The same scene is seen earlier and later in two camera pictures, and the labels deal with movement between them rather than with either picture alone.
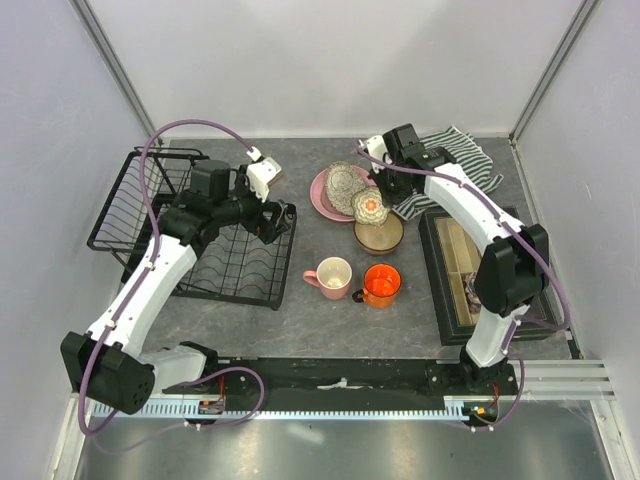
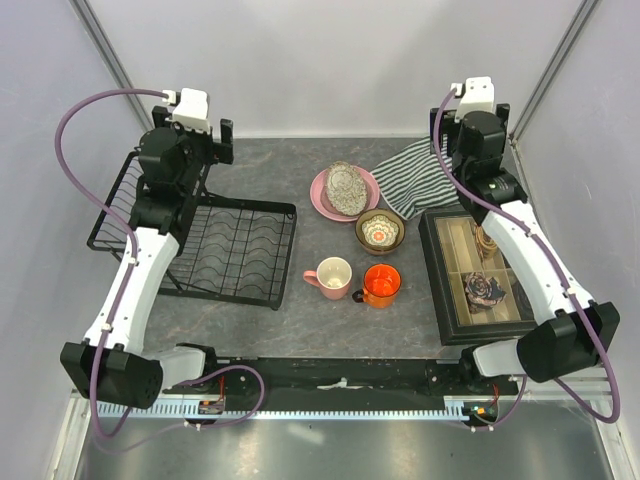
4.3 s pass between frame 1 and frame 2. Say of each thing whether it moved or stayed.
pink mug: stayed
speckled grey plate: stayed
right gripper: moved
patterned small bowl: moved
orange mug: stayed
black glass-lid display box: stayed
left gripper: moved
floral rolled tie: stayed
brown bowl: stayed
